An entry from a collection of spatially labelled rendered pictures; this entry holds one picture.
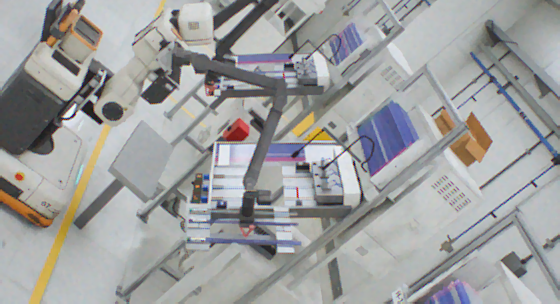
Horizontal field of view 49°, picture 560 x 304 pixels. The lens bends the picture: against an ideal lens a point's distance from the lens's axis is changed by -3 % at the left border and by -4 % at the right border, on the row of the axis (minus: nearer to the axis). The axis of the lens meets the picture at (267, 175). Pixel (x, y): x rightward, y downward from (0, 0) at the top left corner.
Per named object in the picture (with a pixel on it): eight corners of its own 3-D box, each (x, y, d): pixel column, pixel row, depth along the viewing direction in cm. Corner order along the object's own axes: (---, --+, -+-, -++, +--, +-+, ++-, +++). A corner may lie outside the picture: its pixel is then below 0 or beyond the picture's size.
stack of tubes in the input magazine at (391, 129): (370, 176, 311) (413, 141, 301) (356, 129, 354) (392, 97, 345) (386, 191, 315) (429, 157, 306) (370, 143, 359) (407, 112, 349)
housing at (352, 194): (342, 217, 321) (344, 193, 313) (332, 167, 363) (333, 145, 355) (358, 216, 321) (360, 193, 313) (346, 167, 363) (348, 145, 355)
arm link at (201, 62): (290, 82, 292) (293, 78, 282) (282, 110, 291) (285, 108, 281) (195, 55, 286) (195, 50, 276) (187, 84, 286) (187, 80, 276)
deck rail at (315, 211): (208, 219, 317) (207, 208, 314) (208, 216, 319) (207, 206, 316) (351, 217, 318) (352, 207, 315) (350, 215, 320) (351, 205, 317)
